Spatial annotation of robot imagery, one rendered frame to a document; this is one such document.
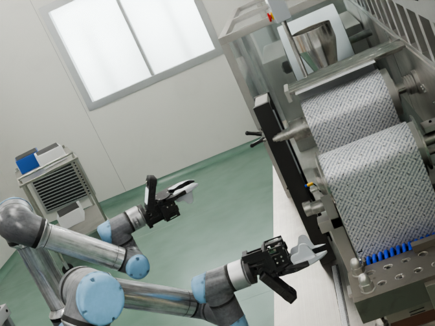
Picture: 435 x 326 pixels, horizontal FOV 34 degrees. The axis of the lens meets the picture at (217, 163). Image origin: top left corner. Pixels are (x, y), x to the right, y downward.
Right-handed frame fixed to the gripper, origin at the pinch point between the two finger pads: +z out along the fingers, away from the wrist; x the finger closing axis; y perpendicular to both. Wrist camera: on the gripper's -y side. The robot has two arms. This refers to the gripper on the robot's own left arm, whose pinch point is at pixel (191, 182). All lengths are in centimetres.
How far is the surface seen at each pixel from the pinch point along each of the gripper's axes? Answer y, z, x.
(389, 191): -5, 31, 76
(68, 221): 148, -47, -407
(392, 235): 7, 28, 76
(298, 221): 34.0, 30.5, -1.3
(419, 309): 16, 20, 94
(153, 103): 108, 86, -496
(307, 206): -4, 15, 60
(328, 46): -23, 60, 6
